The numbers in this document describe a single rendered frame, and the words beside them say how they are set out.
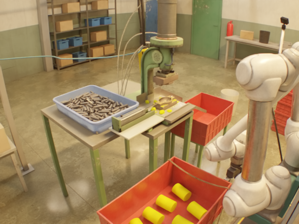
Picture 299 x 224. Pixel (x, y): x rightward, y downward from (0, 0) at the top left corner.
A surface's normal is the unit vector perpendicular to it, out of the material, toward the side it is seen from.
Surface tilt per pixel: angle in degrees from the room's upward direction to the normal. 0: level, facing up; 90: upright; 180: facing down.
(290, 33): 90
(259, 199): 77
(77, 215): 0
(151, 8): 90
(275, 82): 86
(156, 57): 90
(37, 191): 0
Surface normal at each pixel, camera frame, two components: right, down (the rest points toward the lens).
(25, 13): 0.75, 0.30
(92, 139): 0.00, -0.89
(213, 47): -0.66, 0.34
